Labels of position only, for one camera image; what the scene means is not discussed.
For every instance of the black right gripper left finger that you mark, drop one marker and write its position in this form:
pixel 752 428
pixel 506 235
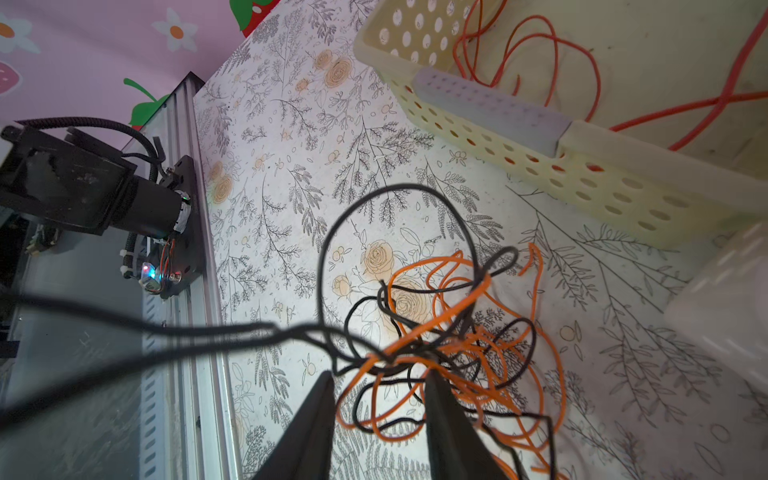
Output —
pixel 305 448

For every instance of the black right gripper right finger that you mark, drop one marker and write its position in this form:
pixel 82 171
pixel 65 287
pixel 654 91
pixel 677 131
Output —
pixel 455 449

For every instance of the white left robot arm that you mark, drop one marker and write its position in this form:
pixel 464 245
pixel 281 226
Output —
pixel 86 175

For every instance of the white perforated basket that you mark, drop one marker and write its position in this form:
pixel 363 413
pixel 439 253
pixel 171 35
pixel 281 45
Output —
pixel 723 310

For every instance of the left green perforated basket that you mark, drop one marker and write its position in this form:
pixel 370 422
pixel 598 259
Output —
pixel 662 198

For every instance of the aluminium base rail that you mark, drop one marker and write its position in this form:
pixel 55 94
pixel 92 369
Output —
pixel 170 421

